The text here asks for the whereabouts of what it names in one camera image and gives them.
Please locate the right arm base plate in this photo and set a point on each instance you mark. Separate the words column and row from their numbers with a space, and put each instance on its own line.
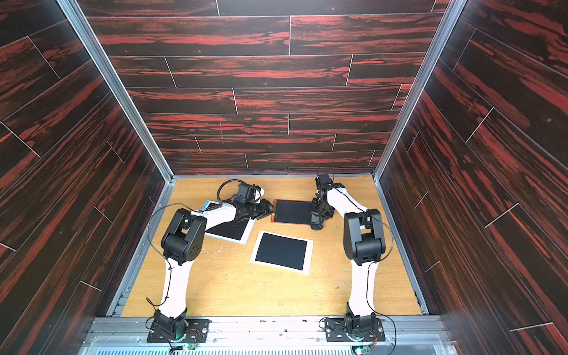
column 355, row 329

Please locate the red drawing tablet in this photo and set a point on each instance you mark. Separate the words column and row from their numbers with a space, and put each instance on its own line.
column 294, row 212

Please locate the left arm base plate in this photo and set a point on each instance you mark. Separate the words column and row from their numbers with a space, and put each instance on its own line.
column 189, row 330

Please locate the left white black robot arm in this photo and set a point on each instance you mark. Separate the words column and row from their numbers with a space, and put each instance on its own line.
column 183, row 242

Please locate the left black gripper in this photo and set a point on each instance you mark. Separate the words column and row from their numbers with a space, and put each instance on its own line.
column 265, row 209

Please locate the grey microfibre cloth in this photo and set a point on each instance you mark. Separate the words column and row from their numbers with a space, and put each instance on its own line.
column 316, row 223

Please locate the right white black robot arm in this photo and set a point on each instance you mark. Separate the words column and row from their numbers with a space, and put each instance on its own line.
column 364, row 245

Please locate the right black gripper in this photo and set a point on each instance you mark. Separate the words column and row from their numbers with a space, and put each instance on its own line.
column 317, row 217

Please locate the aluminium front rail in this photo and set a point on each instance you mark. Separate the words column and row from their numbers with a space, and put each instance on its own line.
column 272, row 335

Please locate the blue-edged white drawing tablet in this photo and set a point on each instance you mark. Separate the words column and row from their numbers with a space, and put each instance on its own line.
column 233, row 231

